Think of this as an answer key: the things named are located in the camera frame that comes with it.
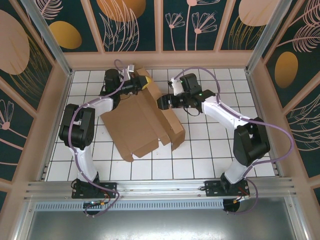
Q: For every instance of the brown cardboard box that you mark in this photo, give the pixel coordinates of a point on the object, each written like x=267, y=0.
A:
x=135, y=120

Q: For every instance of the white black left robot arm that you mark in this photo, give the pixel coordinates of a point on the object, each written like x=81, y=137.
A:
x=85, y=162

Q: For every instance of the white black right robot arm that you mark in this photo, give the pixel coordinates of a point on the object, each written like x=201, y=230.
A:
x=220, y=112

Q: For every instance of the yellow power connector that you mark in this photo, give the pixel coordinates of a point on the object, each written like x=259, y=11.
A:
x=103, y=205
x=236, y=201

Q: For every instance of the grey metal sheet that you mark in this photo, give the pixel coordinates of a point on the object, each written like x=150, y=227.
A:
x=160, y=225

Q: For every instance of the aluminium table edge rail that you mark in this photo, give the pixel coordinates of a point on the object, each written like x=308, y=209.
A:
x=255, y=100
x=62, y=100

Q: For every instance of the aluminium corner post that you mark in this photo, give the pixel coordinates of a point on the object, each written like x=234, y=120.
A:
x=272, y=32
x=45, y=32

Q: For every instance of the aluminium frame rail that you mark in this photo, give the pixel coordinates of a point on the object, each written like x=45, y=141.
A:
x=160, y=186

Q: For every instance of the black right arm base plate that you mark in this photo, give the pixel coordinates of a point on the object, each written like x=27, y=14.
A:
x=212, y=187

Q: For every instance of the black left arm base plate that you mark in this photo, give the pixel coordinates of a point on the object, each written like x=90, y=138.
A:
x=111, y=188

